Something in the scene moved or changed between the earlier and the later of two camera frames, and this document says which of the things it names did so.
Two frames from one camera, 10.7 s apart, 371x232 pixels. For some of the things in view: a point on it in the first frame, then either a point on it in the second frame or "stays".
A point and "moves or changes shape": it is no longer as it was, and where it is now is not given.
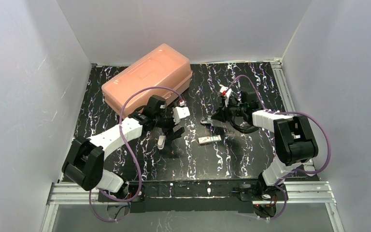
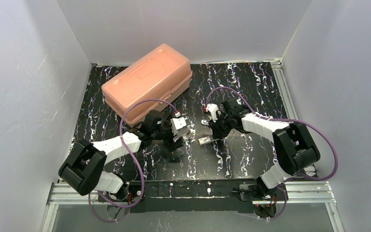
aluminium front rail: (305, 192) stays
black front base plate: (194, 196) stays
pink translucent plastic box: (164, 66) stays
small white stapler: (161, 142) moves or changes shape
